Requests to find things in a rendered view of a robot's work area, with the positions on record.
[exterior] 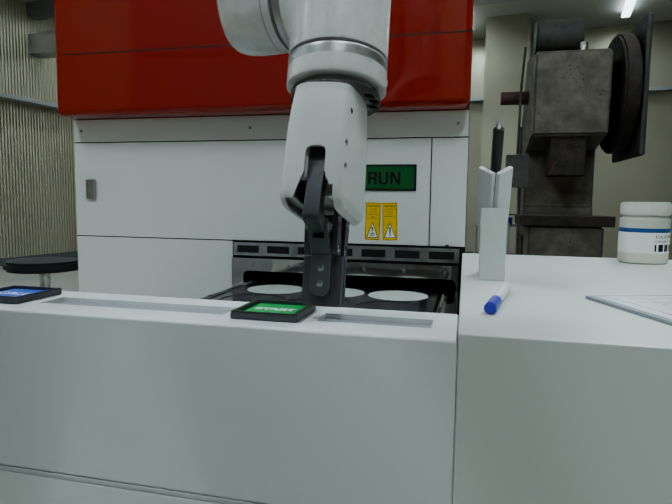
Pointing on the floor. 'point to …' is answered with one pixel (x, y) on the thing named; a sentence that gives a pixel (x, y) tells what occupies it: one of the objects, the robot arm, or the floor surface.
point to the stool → (41, 267)
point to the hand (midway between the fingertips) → (324, 281)
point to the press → (574, 131)
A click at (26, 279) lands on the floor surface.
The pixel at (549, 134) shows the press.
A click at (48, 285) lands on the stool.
